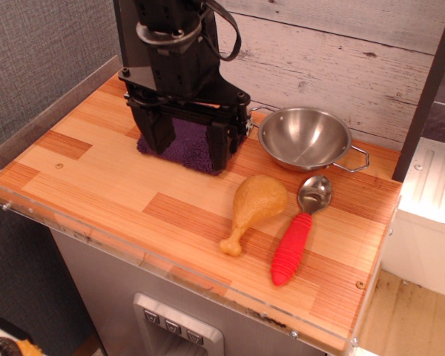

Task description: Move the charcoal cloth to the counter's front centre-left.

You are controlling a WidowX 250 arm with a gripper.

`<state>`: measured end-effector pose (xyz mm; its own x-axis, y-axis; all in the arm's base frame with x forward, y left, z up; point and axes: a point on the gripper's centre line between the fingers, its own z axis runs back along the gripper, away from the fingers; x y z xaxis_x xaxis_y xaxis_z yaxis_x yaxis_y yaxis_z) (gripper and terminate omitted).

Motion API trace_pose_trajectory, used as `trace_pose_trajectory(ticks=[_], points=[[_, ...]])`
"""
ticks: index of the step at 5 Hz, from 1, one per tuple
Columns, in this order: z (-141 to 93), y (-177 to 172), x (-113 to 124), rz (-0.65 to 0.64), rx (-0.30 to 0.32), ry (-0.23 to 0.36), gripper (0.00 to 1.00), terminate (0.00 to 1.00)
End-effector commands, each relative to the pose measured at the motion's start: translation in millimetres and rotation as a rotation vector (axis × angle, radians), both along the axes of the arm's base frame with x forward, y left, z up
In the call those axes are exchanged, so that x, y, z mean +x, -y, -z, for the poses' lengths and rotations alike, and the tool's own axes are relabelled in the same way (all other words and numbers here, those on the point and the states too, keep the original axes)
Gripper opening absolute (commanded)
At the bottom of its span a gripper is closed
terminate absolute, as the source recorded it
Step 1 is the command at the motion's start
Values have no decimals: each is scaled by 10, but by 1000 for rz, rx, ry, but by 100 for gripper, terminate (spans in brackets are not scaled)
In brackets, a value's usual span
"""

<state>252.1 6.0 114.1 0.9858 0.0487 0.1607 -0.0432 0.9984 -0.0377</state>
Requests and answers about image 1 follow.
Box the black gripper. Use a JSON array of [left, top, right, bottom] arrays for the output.
[[119, 22, 250, 172]]

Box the dark purple cloth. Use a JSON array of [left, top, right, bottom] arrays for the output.
[[136, 118, 227, 175]]

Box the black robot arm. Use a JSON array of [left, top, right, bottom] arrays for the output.
[[114, 1, 251, 175]]

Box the toy chicken drumstick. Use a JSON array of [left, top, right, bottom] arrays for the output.
[[219, 175, 289, 257]]

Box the grey toy fridge cabinet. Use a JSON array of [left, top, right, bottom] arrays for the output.
[[52, 231, 323, 355]]

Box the silver dispenser button panel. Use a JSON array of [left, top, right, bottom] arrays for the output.
[[133, 293, 225, 355]]

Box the white toy sink unit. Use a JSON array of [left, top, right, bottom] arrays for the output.
[[379, 55, 445, 301]]

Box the orange plush object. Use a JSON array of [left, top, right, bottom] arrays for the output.
[[0, 337, 44, 356]]

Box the steel bowl with wire handles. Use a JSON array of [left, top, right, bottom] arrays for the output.
[[246, 106, 370, 173]]

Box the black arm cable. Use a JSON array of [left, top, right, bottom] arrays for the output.
[[203, 0, 243, 62]]

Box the clear acrylic guard rail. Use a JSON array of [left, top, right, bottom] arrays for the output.
[[0, 178, 360, 346]]

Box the red-handled metal scoop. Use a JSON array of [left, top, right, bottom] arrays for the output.
[[271, 175, 332, 286]]

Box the dark grey corner post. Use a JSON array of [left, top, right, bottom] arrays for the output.
[[392, 28, 445, 182]]

